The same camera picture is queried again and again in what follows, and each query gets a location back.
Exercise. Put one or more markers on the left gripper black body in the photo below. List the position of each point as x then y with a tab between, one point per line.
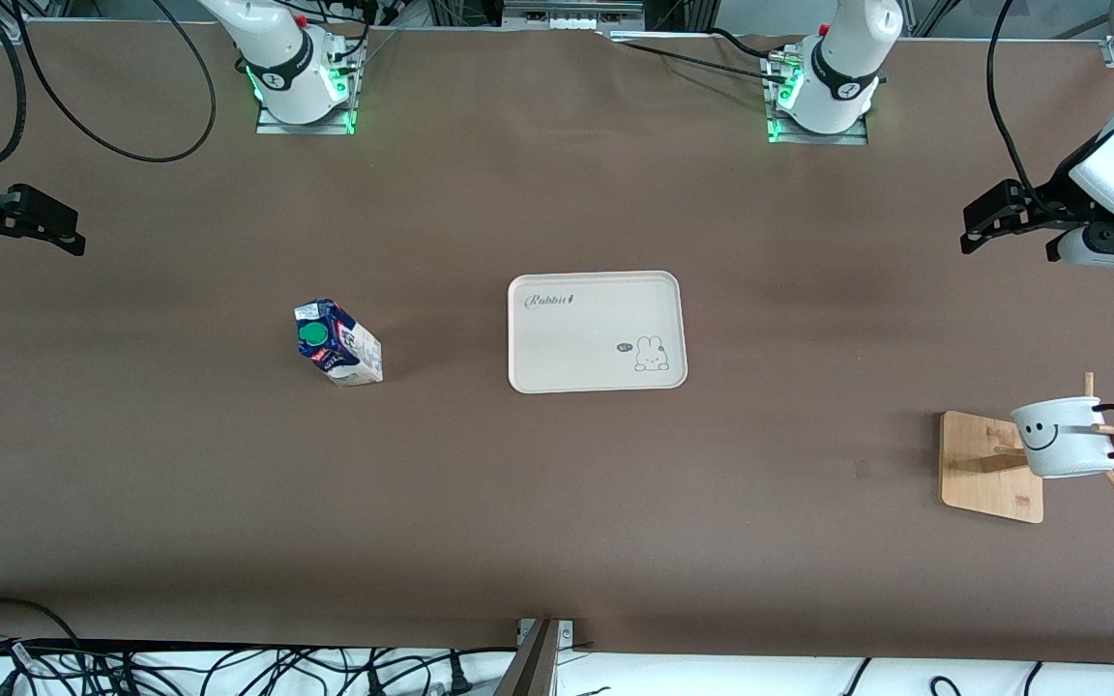
1050	198

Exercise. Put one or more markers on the small metal bracket plate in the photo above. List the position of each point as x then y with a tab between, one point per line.
567	633

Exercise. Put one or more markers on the dark metal post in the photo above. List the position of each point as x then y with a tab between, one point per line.
533	672

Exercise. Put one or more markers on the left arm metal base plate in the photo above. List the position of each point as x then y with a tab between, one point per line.
818	138

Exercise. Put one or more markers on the blue white milk carton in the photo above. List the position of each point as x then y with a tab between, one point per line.
354	358

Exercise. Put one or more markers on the metal frame with sockets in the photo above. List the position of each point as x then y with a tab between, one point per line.
571	17

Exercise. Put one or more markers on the wooden mug tree rack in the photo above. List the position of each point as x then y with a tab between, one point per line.
982	483

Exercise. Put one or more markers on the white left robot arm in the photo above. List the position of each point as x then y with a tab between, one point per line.
842	97

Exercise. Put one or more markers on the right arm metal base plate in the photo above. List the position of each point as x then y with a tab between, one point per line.
325	128

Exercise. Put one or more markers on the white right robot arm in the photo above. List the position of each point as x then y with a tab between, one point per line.
277	58

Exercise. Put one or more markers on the cream rabbit print tray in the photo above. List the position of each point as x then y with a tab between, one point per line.
605	338

